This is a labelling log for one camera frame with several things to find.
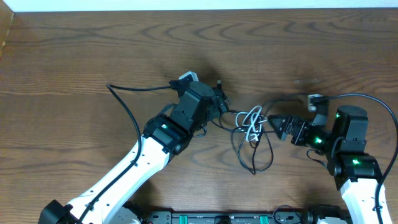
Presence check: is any white usb cable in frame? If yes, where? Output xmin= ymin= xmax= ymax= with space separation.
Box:
xmin=234 ymin=105 xmax=268 ymax=142

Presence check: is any camera black cable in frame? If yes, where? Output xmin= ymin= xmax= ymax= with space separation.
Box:
xmin=79 ymin=83 xmax=174 ymax=224
xmin=317 ymin=93 xmax=398 ymax=224

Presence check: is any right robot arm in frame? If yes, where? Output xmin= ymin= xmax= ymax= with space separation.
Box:
xmin=268 ymin=105 xmax=392 ymax=223

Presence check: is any right camera black cable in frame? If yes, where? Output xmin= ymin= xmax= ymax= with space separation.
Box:
xmin=317 ymin=93 xmax=398 ymax=224

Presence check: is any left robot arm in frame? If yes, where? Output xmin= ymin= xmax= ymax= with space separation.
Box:
xmin=39 ymin=80 xmax=228 ymax=223

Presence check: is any left camera black cable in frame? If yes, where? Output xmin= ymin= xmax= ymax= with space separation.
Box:
xmin=79 ymin=83 xmax=174 ymax=224

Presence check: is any long black usb cable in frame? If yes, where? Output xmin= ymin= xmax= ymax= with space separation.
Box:
xmin=211 ymin=80 xmax=299 ymax=175

